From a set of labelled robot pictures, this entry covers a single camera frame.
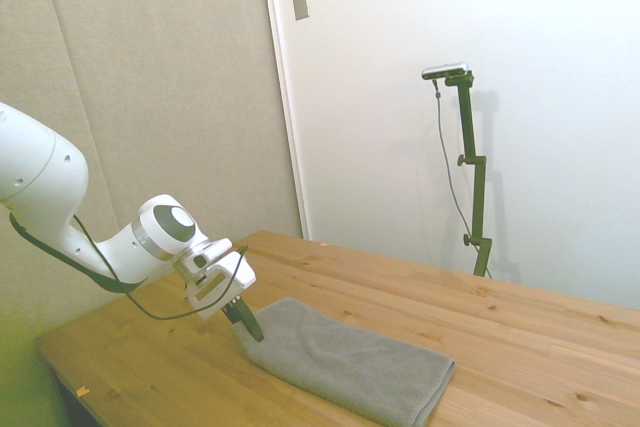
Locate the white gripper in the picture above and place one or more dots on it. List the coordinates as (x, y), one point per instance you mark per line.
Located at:
(239, 277)

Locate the grey terry towel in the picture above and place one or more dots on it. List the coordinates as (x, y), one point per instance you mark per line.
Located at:
(350, 367)

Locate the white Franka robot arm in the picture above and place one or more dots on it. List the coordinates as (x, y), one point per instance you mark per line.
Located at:
(40, 162)

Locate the small orange tape scrap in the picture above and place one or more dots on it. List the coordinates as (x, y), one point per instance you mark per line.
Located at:
(82, 390)

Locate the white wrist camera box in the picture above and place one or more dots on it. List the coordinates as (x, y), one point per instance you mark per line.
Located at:
(207, 287)

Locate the white door frame trim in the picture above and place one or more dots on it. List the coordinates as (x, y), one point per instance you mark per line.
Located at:
(285, 97)

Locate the dark green camera stand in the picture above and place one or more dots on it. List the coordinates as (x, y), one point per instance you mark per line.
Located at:
(475, 182)

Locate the silver camera on stand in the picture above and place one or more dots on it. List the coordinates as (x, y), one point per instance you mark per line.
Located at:
(445, 70)

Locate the grey wall plate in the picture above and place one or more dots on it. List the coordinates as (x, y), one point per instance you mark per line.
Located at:
(300, 2)

